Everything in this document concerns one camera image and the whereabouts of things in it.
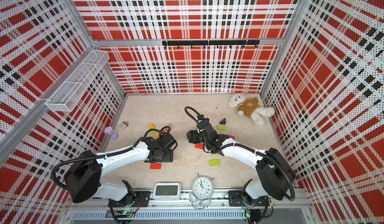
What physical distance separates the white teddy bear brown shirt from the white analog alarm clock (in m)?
0.48

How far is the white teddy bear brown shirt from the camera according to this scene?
3.29ft

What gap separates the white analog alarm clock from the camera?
718mm
